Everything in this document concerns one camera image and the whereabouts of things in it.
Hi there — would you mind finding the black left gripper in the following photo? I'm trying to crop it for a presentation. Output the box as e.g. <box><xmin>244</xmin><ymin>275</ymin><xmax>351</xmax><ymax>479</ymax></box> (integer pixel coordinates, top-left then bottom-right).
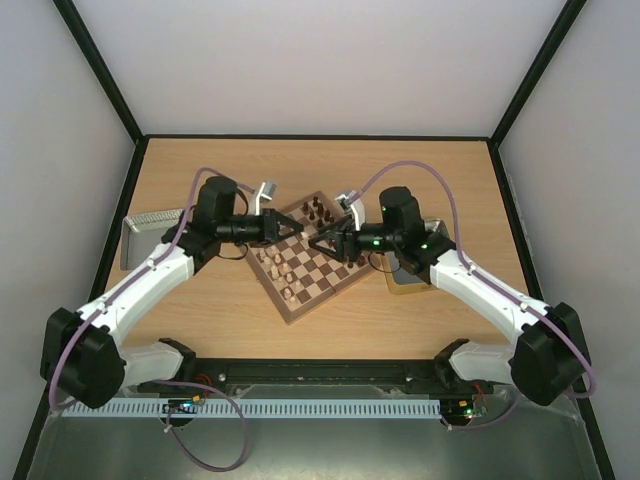
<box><xmin>217</xmin><ymin>208</ymin><xmax>303</xmax><ymax>247</ymax></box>

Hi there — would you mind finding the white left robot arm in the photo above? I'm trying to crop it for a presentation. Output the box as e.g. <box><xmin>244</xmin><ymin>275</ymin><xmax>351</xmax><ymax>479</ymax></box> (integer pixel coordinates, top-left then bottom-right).
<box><xmin>40</xmin><ymin>169</ymin><xmax>303</xmax><ymax>411</ymax></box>

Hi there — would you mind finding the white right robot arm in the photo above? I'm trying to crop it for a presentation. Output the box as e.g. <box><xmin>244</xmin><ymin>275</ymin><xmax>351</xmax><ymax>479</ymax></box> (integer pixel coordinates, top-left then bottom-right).
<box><xmin>309</xmin><ymin>186</ymin><xmax>590</xmax><ymax>406</ymax></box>

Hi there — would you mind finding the dark chess piece row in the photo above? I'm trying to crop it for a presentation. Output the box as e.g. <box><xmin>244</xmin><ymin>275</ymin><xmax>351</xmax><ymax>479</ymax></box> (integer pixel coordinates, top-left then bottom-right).
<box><xmin>303</xmin><ymin>196</ymin><xmax>366</xmax><ymax>268</ymax></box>

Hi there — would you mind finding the wooden chess board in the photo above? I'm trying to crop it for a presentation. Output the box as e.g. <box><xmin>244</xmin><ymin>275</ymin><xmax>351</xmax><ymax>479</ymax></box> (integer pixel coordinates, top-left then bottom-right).
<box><xmin>246</xmin><ymin>191</ymin><xmax>380</xmax><ymax>324</ymax></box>

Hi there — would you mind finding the cream piece row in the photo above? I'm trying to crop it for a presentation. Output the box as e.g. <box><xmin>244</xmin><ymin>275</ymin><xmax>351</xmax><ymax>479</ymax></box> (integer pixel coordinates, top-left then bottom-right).
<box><xmin>254</xmin><ymin>246</ymin><xmax>299</xmax><ymax>309</ymax></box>

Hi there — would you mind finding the silver metal tin box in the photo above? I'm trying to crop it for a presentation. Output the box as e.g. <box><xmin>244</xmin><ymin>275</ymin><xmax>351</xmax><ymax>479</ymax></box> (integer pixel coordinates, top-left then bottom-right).
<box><xmin>381</xmin><ymin>218</ymin><xmax>449</xmax><ymax>295</ymax></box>

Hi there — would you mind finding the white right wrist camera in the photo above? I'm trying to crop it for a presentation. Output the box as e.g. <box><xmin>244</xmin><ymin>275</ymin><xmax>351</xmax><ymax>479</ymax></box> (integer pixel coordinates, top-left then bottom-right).
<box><xmin>335</xmin><ymin>190</ymin><xmax>366</xmax><ymax>231</ymax></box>

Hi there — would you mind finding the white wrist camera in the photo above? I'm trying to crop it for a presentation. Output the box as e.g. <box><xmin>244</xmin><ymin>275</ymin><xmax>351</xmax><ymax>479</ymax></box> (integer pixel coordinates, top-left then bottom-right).
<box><xmin>249</xmin><ymin>181</ymin><xmax>277</xmax><ymax>215</ymax></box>
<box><xmin>335</xmin><ymin>190</ymin><xmax>366</xmax><ymax>231</ymax></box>

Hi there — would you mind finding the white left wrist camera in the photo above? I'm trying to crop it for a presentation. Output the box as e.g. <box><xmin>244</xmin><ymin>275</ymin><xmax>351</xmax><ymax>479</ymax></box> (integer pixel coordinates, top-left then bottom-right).
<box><xmin>249</xmin><ymin>181</ymin><xmax>277</xmax><ymax>215</ymax></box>

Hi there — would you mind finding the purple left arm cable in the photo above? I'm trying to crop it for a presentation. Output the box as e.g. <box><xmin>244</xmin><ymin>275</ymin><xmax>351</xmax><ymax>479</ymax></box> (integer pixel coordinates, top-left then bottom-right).
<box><xmin>48</xmin><ymin>167</ymin><xmax>261</xmax><ymax>412</ymax></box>

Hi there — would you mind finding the black aluminium frame rail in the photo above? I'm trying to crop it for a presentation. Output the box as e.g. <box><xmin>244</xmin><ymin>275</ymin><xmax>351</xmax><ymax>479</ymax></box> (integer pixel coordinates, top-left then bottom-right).
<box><xmin>134</xmin><ymin>357</ymin><xmax>581</xmax><ymax>396</ymax></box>

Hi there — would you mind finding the light blue cable duct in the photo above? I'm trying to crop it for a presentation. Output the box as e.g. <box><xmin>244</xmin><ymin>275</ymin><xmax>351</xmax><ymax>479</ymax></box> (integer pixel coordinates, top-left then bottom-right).
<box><xmin>62</xmin><ymin>398</ymin><xmax>441</xmax><ymax>419</ymax></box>

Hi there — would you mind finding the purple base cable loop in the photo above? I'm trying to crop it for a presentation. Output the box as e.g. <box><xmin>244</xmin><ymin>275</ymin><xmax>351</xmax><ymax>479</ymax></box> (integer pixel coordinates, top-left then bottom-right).
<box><xmin>149</xmin><ymin>380</ymin><xmax>250</xmax><ymax>472</ymax></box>

